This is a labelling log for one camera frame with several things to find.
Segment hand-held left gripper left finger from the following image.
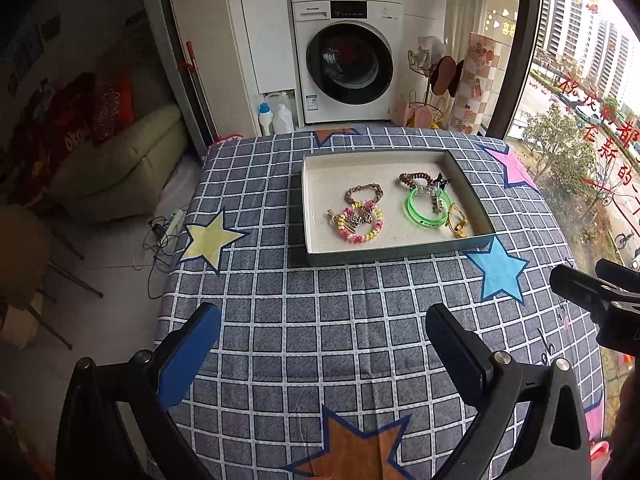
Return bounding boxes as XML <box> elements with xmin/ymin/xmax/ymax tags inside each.
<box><xmin>54</xmin><ymin>302</ymin><xmax>223</xmax><ymax>480</ymax></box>

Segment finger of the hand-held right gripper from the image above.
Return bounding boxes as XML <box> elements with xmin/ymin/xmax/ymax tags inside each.
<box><xmin>595</xmin><ymin>258</ymin><xmax>640</xmax><ymax>295</ymax></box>
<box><xmin>549</xmin><ymin>264</ymin><xmax>619</xmax><ymax>314</ymax></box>

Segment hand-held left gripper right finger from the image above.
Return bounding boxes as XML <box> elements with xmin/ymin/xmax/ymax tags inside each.
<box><xmin>425</xmin><ymin>303</ymin><xmax>593</xmax><ymax>480</ymax></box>

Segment yellow hair tie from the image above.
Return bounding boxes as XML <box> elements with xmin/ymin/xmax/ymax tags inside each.
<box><xmin>446</xmin><ymin>202</ymin><xmax>469</xmax><ymax>239</ymax></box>

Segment green printed wristband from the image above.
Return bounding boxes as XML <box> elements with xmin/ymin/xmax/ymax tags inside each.
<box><xmin>409</xmin><ymin>207</ymin><xmax>449</xmax><ymax>230</ymax></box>

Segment pink yellow beaded bracelet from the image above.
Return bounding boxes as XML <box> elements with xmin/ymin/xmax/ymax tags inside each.
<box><xmin>336</xmin><ymin>201</ymin><xmax>385</xmax><ymax>245</ymax></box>

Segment translucent green bangle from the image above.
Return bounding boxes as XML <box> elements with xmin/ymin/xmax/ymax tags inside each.
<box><xmin>405</xmin><ymin>186</ymin><xmax>445</xmax><ymax>221</ymax></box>

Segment silver hair clip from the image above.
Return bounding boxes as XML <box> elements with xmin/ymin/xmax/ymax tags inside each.
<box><xmin>417</xmin><ymin>185</ymin><xmax>444</xmax><ymax>214</ymax></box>

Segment grey cardboard tray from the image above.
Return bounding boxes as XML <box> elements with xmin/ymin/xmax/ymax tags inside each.
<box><xmin>301</xmin><ymin>149</ymin><xmax>497</xmax><ymax>268</ymax></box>

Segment grey checkered star tablecloth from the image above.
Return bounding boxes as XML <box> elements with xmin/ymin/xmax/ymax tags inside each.
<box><xmin>155</xmin><ymin>126</ymin><xmax>608</xmax><ymax>480</ymax></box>

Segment white power strip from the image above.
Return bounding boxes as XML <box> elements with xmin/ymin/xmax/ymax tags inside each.
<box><xmin>145</xmin><ymin>207</ymin><xmax>189</xmax><ymax>261</ymax></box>

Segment red window decals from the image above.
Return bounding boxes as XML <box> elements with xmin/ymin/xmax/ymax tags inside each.
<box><xmin>555</xmin><ymin>75</ymin><xmax>640</xmax><ymax>221</ymax></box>

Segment cream sofa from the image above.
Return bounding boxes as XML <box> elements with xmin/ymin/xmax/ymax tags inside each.
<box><xmin>50</xmin><ymin>104</ymin><xmax>188</xmax><ymax>224</ymax></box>

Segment pink slippers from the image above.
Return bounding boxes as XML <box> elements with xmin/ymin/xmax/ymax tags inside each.
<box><xmin>397</xmin><ymin>100</ymin><xmax>441</xmax><ymax>130</ymax></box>

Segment translucent white jug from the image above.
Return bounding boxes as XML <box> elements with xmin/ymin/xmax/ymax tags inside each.
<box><xmin>272</xmin><ymin>104</ymin><xmax>295</xmax><ymax>134</ymax></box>

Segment brown slippers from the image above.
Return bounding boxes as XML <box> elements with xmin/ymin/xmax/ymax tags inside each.
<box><xmin>431</xmin><ymin>56</ymin><xmax>465</xmax><ymax>97</ymax></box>

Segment red cushion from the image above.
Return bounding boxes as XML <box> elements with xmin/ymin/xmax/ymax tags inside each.
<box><xmin>10</xmin><ymin>72</ymin><xmax>136</xmax><ymax>181</ymax></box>

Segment white cloth on rack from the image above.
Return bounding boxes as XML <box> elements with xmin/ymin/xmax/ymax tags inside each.
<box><xmin>417</xmin><ymin>35</ymin><xmax>446</xmax><ymax>68</ymax></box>

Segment white washing machine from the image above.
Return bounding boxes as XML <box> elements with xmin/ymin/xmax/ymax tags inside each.
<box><xmin>289</xmin><ymin>0</ymin><xmax>405</xmax><ymax>125</ymax></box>

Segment white cabinet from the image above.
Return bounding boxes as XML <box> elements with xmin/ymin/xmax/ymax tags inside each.
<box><xmin>165</xmin><ymin>0</ymin><xmax>301</xmax><ymax>146</ymax></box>

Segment brown spiral hair tie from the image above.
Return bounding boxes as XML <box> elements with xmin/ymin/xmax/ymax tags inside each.
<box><xmin>398</xmin><ymin>171</ymin><xmax>441</xmax><ymax>191</ymax></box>

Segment beige braided bracelet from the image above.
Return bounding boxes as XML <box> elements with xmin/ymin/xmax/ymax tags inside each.
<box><xmin>345</xmin><ymin>183</ymin><xmax>384</xmax><ymax>207</ymax></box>

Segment dark window frame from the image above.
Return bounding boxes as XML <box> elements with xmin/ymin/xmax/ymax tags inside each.
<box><xmin>487</xmin><ymin>0</ymin><xmax>549</xmax><ymax>141</ymax></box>

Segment gold wire rack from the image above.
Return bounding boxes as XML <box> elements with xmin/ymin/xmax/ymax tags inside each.
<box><xmin>407</xmin><ymin>47</ymin><xmax>451</xmax><ymax>129</ymax></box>

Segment red-handled mop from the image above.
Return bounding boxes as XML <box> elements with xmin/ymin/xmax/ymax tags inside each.
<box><xmin>178</xmin><ymin>41</ymin><xmax>217</xmax><ymax>147</ymax></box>

